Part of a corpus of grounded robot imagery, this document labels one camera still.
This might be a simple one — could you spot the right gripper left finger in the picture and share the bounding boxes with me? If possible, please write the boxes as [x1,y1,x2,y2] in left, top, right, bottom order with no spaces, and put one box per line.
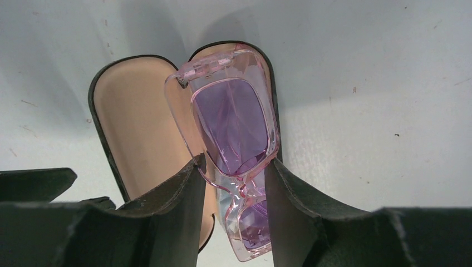
[1,161,205,266]

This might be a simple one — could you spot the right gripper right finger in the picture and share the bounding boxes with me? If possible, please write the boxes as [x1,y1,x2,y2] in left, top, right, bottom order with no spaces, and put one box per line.
[265,159,471,266]

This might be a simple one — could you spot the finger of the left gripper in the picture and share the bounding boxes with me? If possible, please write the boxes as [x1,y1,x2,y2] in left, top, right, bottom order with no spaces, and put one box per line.
[1,167,77,202]

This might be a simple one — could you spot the black glasses case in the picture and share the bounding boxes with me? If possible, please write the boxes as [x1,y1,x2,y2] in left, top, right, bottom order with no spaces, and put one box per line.
[87,40,284,255]

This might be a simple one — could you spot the pink sunglasses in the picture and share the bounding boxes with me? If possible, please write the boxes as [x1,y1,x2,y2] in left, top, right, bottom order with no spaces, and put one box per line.
[164,41,280,262]

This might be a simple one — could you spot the light blue cleaning cloth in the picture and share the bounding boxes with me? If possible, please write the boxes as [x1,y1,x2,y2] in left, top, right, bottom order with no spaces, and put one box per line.
[215,171,266,226]

